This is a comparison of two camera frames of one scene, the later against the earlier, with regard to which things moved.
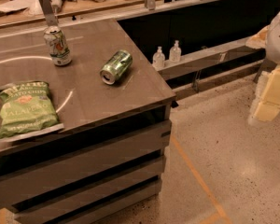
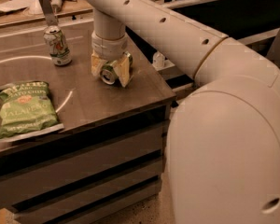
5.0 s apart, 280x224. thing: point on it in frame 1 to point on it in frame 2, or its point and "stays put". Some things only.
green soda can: (116, 67) stays put
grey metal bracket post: (45, 1) stays put
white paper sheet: (28, 2) stays put
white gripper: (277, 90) to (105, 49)
